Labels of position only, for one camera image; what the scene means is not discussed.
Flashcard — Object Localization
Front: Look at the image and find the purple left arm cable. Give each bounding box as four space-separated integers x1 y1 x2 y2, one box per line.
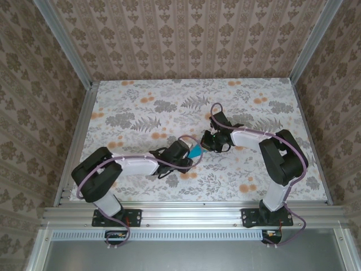
76 135 202 251

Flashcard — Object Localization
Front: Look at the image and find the aluminium frame post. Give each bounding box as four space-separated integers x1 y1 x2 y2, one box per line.
290 0 344 82
33 0 94 88

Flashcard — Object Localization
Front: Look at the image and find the slotted grey cable duct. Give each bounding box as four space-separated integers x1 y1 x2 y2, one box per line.
52 229 266 241

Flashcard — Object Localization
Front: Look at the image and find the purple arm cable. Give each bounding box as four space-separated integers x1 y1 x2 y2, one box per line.
210 102 309 249
76 135 202 251

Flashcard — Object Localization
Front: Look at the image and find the aluminium side rail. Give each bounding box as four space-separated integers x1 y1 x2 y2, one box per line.
290 80 333 206
53 81 99 208

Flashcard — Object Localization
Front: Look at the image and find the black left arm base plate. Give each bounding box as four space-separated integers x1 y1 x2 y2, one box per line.
92 208 142 228

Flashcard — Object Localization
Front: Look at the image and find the small black wiring box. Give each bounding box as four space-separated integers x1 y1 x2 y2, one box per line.
261 229 283 245

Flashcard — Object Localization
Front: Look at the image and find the aluminium mounting rail beam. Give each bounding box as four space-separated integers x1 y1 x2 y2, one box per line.
42 205 349 228

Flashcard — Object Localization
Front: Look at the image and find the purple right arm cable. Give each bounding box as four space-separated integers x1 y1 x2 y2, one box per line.
210 102 309 249

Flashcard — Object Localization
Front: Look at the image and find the floral patterned table mat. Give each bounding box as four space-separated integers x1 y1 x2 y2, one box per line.
69 79 329 203

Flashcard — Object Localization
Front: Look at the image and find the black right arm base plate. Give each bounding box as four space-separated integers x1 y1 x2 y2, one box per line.
241 208 294 228

